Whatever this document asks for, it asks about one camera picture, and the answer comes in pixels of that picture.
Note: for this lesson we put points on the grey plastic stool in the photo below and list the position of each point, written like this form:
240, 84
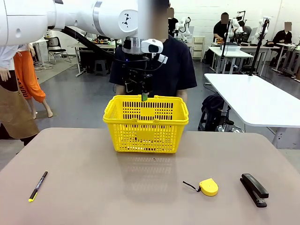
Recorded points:
102, 67

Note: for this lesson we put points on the white drawer cabinet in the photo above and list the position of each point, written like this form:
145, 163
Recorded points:
198, 47

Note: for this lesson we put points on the seated person black shirt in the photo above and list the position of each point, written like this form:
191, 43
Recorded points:
221, 29
282, 35

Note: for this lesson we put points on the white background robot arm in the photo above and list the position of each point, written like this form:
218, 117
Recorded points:
184, 27
236, 25

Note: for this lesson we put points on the person left forearm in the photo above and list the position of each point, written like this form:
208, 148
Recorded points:
182, 95

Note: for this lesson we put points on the mannequin orange pants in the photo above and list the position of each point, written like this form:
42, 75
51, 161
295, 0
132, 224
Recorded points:
30, 79

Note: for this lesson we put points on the person right forearm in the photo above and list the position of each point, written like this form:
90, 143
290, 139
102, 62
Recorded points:
120, 90

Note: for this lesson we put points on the white table with legs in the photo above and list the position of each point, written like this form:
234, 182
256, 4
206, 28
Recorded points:
253, 98

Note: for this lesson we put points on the standing person dark clothes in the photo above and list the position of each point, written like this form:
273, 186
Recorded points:
172, 24

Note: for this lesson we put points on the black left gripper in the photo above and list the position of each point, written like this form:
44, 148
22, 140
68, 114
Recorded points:
138, 80

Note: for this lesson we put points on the black stapler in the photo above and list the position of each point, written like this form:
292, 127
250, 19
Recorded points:
254, 189

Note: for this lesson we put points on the black camera stand pole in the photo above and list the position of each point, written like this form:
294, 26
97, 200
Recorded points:
257, 47
225, 44

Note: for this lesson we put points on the yellow tape measure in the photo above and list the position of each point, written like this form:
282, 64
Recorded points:
209, 187

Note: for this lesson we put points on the yellow plastic basket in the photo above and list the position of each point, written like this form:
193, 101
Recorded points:
145, 136

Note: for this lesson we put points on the white background table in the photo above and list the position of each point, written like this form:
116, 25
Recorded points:
229, 52

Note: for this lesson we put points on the black marker pen yellow cap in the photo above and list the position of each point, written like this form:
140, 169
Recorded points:
38, 186

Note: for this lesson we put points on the person torso dark t-shirt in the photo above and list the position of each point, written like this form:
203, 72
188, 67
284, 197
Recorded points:
175, 68

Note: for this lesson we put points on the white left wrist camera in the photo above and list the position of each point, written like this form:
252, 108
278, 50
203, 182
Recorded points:
152, 47

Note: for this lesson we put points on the black bag on stool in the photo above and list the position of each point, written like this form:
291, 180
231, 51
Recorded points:
212, 110

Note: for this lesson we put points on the black office chair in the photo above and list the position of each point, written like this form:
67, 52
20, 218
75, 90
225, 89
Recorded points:
57, 49

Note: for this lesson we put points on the mannequin white shirt brown apron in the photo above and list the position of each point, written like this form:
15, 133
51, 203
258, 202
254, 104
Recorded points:
14, 105

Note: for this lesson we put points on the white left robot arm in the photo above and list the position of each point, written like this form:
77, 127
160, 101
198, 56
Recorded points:
70, 16

